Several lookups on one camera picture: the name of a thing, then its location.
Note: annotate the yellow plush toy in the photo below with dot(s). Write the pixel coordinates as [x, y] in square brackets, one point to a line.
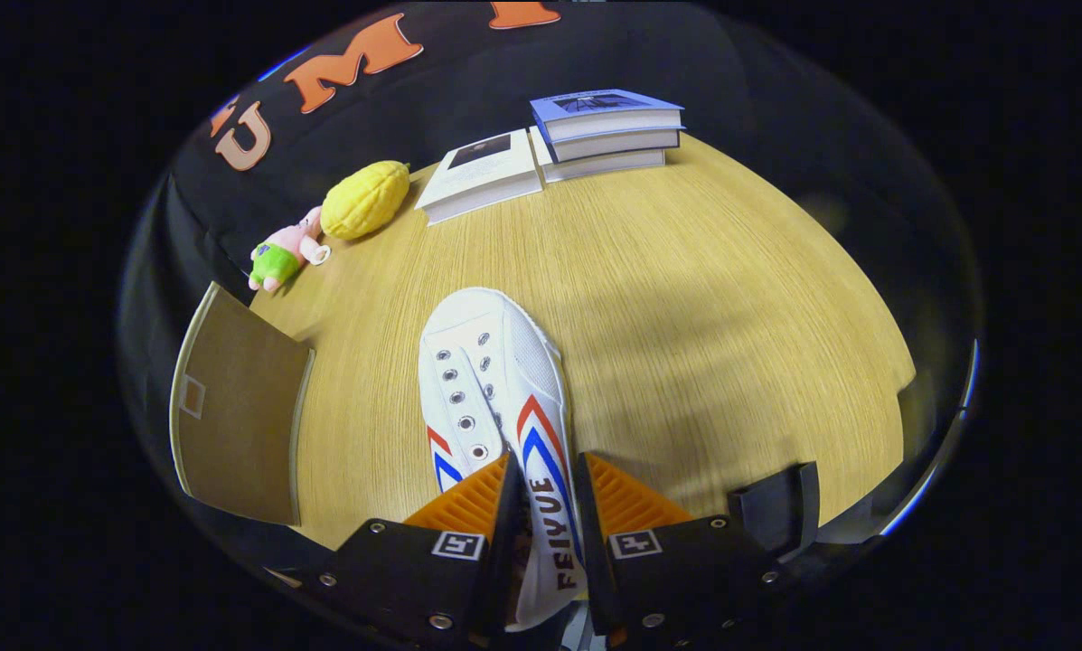
[364, 199]

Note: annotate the white book under blue book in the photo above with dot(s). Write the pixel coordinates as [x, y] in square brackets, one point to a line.
[604, 165]

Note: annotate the white book with portrait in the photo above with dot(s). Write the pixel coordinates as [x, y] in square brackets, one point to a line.
[482, 176]

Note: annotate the beige fabric storage box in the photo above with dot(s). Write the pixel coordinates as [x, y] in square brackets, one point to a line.
[242, 407]

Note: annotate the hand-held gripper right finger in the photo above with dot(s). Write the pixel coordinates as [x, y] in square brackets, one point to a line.
[595, 561]

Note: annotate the pink starfish plush toy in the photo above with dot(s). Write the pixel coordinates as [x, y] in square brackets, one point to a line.
[278, 258]

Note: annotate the white canvas shoe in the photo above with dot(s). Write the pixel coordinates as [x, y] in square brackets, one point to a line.
[486, 344]

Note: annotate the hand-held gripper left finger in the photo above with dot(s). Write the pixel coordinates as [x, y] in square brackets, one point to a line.
[503, 542]

